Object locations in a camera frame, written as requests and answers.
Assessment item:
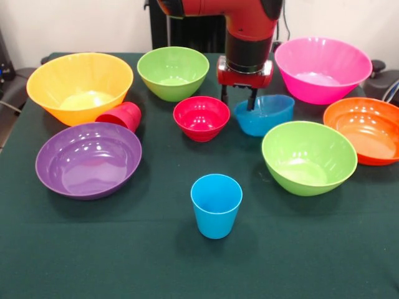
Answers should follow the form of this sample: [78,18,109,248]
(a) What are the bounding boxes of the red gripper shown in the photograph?
[216,55,275,112]

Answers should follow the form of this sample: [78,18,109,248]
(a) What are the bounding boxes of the blue bowl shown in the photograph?
[233,94,296,138]

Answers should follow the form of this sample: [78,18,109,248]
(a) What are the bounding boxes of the pink bowl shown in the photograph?
[274,36,373,106]

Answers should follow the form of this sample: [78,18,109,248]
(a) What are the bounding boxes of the red cup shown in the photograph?
[95,102,143,134]

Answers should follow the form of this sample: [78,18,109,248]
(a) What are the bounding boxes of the blue cup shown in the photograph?
[190,173,244,240]

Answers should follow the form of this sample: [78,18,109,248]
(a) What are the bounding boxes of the red bowl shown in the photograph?
[173,95,231,143]

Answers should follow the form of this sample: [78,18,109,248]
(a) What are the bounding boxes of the green bowl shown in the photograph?
[261,121,358,197]
[137,46,210,103]

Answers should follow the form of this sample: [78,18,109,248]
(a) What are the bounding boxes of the orange bowl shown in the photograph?
[322,97,399,167]

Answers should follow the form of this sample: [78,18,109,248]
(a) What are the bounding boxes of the black office chair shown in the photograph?
[364,59,399,105]
[0,67,38,113]

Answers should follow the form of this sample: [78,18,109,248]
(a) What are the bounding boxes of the purple bowl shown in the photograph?
[35,121,143,201]

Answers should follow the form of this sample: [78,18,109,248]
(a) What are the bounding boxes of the yellow bowl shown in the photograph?
[26,52,135,127]

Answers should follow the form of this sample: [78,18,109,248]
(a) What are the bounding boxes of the dark green tablecloth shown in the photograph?
[0,52,399,299]

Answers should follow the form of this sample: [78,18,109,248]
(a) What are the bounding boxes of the black computer box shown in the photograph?
[0,29,16,83]

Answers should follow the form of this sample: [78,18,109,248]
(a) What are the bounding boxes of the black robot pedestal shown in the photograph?
[143,0,250,54]

